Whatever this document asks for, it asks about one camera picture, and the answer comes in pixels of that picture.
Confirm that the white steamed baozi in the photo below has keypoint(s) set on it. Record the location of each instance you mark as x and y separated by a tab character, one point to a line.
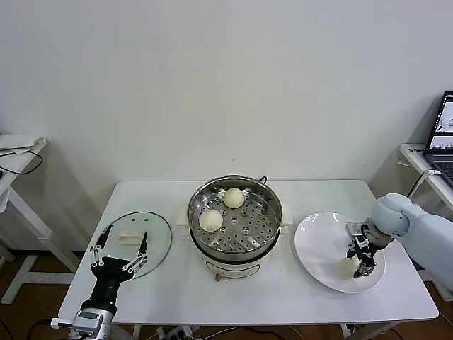
211	220
233	197
346	268

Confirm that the white laptop plug adapter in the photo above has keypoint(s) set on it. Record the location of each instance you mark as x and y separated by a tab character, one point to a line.
431	173

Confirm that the perforated steel steamer basket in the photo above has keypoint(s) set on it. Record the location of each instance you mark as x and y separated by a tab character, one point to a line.
255	226

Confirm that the round glass pot lid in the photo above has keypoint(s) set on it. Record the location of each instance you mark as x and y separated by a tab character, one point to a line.
155	241

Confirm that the white folded cloth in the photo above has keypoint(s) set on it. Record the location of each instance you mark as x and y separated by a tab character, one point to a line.
17	141

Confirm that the open grey laptop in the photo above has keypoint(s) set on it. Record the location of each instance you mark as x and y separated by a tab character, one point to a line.
439	156

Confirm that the white laptop side table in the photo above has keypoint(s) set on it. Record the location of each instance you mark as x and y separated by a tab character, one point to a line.
410	156

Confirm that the cream electric cooking pot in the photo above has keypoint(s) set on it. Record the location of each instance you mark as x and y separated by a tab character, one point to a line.
230	265

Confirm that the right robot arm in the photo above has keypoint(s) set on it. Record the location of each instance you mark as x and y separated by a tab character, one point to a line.
424	230

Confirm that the round white plate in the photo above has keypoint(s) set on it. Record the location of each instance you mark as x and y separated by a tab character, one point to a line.
315	248

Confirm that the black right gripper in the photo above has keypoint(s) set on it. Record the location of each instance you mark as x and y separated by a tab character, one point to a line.
368	249

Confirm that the white power strip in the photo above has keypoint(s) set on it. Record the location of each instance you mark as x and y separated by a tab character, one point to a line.
175	333

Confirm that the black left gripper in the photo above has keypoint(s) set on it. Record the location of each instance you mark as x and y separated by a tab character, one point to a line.
106	272

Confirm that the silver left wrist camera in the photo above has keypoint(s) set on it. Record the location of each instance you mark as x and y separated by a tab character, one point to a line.
88	317

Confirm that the wooden pot knob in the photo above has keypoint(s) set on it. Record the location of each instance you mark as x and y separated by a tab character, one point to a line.
217	277

